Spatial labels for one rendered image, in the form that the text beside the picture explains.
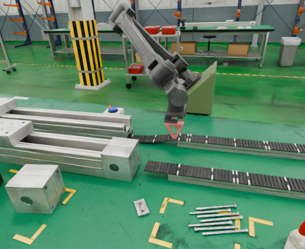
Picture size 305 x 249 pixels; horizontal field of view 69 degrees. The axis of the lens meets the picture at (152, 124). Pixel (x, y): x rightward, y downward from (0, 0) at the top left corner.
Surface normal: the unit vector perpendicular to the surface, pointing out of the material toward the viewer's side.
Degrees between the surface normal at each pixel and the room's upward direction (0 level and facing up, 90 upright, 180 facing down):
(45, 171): 0
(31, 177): 0
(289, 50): 93
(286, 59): 93
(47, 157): 90
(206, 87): 90
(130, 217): 0
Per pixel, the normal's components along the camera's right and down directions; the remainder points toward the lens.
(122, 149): -0.04, -0.88
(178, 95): -0.02, 0.47
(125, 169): -0.25, 0.47
